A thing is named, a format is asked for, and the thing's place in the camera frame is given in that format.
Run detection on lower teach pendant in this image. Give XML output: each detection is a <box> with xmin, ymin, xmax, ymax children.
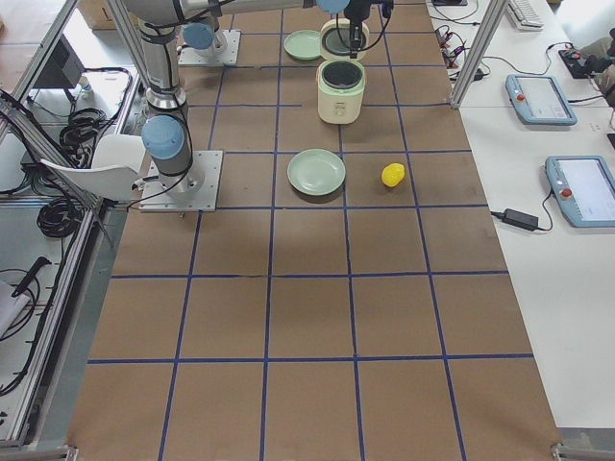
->
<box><xmin>545</xmin><ymin>156</ymin><xmax>614</xmax><ymax>228</ymax></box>

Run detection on coiled black cables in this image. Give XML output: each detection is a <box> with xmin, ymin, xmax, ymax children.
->
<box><xmin>37</xmin><ymin>196</ymin><xmax>87</xmax><ymax>239</ymax></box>

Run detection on white chair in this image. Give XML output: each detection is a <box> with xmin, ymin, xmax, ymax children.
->
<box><xmin>41</xmin><ymin>134</ymin><xmax>146</xmax><ymax>202</ymax></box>

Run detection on black power adapter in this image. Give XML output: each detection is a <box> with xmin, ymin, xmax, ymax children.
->
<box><xmin>490</xmin><ymin>208</ymin><xmax>539</xmax><ymax>231</ymax></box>

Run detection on teach pendant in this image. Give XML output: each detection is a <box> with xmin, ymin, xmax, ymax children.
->
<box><xmin>545</xmin><ymin>156</ymin><xmax>614</xmax><ymax>228</ymax></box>
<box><xmin>504</xmin><ymin>74</ymin><xmax>578</xmax><ymax>126</ymax></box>

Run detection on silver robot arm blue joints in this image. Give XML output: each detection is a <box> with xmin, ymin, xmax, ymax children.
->
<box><xmin>123</xmin><ymin>1</ymin><xmax>349</xmax><ymax>177</ymax></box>

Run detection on white keyboard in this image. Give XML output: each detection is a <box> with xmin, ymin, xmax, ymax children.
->
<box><xmin>506</xmin><ymin>0</ymin><xmax>544</xmax><ymax>32</ymax></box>

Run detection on yellow lemon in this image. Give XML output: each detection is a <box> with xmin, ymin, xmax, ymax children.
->
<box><xmin>381</xmin><ymin>162</ymin><xmax>406</xmax><ymax>188</ymax></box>

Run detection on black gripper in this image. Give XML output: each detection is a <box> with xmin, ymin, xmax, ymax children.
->
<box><xmin>345</xmin><ymin>0</ymin><xmax>372</xmax><ymax>52</ymax></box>

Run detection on light green plate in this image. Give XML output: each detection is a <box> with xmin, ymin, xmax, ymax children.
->
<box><xmin>287</xmin><ymin>149</ymin><xmax>346</xmax><ymax>196</ymax></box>
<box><xmin>283</xmin><ymin>30</ymin><xmax>321</xmax><ymax>61</ymax></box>

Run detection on aluminium frame post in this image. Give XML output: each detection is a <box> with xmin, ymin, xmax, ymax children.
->
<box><xmin>450</xmin><ymin>0</ymin><xmax>508</xmax><ymax>109</ymax></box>

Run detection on upper teach pendant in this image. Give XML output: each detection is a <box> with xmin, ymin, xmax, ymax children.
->
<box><xmin>504</xmin><ymin>74</ymin><xmax>578</xmax><ymax>126</ymax></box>

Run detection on white rice cooker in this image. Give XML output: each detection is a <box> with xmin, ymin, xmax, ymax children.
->
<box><xmin>316</xmin><ymin>17</ymin><xmax>369</xmax><ymax>125</ymax></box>

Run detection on far light green plate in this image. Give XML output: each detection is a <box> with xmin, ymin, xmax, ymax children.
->
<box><xmin>283</xmin><ymin>30</ymin><xmax>321</xmax><ymax>61</ymax></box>

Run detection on brown cardboard box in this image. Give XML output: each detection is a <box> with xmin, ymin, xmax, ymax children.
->
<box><xmin>77</xmin><ymin>0</ymin><xmax>115</xmax><ymax>31</ymax></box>

